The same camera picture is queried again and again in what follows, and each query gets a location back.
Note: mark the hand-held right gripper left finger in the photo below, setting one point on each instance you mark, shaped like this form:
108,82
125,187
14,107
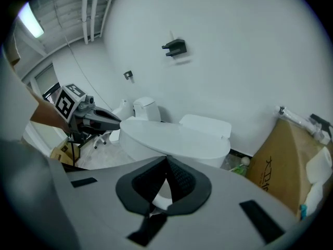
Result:
99,204

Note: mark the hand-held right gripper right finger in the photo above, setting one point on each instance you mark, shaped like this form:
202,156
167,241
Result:
208,230

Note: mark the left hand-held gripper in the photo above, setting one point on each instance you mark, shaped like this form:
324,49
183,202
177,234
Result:
65,103

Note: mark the person's left forearm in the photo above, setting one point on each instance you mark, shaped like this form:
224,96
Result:
49,116

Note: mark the white rounded toilet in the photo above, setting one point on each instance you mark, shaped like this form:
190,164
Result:
121,111

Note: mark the white toilet with tank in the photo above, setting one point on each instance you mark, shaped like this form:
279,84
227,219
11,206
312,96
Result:
145,108

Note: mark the white tankless toilet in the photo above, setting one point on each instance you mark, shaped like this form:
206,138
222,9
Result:
205,124

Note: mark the white office chair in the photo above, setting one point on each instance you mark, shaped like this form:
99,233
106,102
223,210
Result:
100,139

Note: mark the small cardboard box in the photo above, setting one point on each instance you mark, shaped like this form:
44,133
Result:
58,152
72,152

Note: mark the green plastic wrapper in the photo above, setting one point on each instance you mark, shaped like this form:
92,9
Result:
238,170

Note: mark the person's beige shirt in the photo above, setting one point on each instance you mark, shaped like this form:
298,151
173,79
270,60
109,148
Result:
20,178

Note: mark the blue plastic strip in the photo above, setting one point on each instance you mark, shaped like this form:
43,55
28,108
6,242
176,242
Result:
303,212

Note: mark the large cardboard box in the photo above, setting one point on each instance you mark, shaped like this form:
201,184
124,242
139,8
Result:
278,160

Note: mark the white pipe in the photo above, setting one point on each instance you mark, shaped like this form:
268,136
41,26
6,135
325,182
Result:
86,12
109,6

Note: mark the long fluorescent light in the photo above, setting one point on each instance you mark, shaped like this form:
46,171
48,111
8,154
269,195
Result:
32,21

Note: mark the white ceramic fixture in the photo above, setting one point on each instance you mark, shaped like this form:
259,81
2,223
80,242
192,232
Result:
318,165

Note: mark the plastic-wrapped tube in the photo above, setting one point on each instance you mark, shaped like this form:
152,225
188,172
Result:
294,116

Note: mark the small white box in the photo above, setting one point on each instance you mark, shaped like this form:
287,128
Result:
323,137

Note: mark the grey gripper-mounted camera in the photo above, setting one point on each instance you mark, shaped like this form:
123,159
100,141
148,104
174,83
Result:
87,101

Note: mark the small black wall holder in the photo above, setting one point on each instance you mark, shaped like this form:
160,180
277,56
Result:
128,75

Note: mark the black wall shelf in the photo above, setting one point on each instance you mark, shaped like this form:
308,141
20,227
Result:
177,47

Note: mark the black metal bracket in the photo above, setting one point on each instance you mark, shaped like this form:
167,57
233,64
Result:
321,121

